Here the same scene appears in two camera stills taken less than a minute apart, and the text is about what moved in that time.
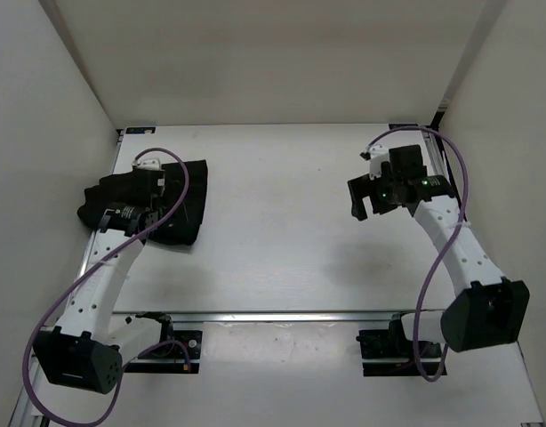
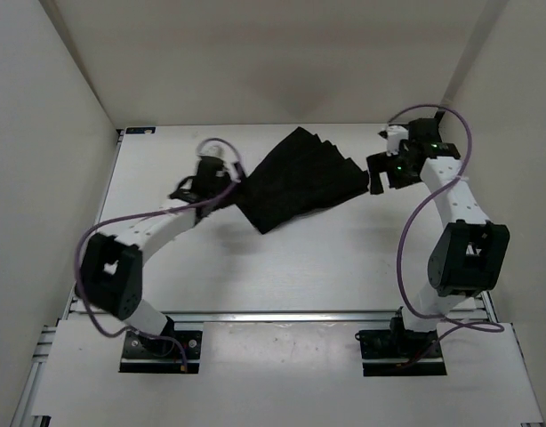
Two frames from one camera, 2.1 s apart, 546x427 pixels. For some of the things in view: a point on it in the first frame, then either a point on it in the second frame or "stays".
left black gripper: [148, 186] to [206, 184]
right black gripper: [363, 187] to [381, 163]
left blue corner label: [140, 130] stays
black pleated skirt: [182, 228] to [303, 172]
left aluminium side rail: [27, 410] stays
